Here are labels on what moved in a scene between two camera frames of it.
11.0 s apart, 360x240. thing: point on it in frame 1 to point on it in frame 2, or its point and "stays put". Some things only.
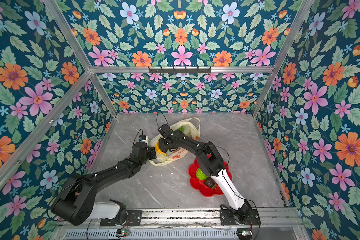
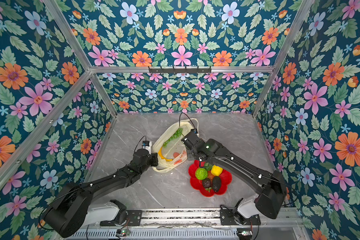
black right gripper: x=162 y=144 to x=189 y=156
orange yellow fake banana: x=157 y=148 to x=160 y=154
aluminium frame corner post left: x=81 y=55 stays put
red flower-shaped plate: x=200 y=184 stays put
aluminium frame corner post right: x=300 y=19 stays put
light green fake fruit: x=200 y=175 stays put
